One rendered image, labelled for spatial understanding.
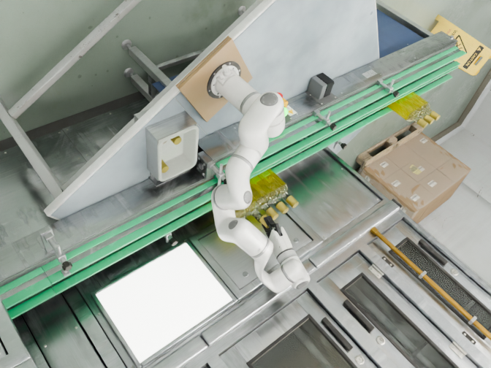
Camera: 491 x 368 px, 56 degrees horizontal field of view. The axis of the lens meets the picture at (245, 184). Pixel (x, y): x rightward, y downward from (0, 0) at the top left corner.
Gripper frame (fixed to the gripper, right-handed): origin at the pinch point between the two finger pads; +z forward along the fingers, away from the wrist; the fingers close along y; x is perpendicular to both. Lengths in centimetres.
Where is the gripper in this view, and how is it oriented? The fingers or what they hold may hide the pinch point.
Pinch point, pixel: (267, 223)
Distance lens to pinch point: 183.7
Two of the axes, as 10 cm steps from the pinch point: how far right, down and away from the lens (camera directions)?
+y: 1.3, -6.5, -7.5
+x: -9.0, 2.3, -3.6
